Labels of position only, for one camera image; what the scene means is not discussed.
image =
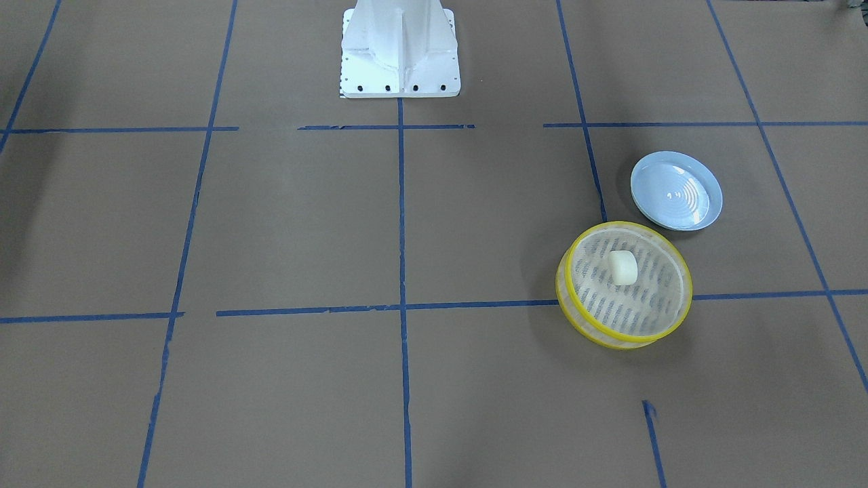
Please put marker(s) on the light blue plate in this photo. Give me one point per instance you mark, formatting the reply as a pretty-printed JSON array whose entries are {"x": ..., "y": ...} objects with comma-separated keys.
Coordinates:
[{"x": 676, "y": 191}]

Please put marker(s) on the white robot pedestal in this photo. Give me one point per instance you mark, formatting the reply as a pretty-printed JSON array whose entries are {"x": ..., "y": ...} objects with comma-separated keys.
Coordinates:
[{"x": 392, "y": 49}]

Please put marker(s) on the white steamed bun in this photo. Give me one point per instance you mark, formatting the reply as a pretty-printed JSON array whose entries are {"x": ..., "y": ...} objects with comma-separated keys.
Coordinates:
[{"x": 623, "y": 267}]

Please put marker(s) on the yellow round steamer basket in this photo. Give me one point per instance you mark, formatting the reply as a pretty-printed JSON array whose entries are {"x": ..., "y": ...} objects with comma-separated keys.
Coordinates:
[{"x": 623, "y": 285}]

